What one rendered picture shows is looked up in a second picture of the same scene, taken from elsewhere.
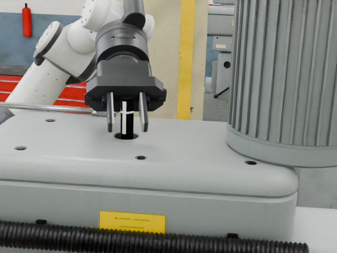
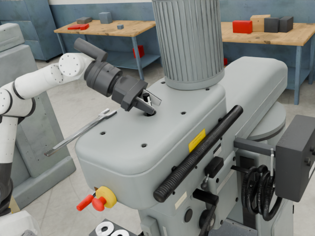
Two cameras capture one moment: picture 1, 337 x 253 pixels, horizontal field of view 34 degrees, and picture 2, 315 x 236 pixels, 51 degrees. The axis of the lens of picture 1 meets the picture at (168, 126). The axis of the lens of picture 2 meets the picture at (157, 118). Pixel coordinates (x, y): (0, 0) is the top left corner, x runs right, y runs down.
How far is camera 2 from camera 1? 79 cm
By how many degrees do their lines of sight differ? 49
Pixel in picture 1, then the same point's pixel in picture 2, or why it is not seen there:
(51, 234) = (188, 166)
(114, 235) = (202, 147)
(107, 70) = (123, 88)
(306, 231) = not seen: hidden behind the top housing
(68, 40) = (21, 94)
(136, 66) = (128, 79)
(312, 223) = not seen: hidden behind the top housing
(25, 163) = (161, 147)
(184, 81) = not seen: outside the picture
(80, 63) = (28, 105)
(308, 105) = (219, 55)
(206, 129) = (159, 92)
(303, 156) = (221, 76)
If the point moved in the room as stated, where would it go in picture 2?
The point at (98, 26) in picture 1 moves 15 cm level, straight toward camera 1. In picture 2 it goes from (81, 71) to (127, 72)
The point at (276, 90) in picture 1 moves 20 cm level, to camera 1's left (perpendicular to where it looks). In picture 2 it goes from (208, 55) to (175, 84)
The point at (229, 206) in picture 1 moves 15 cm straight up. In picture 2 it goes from (217, 108) to (213, 62)
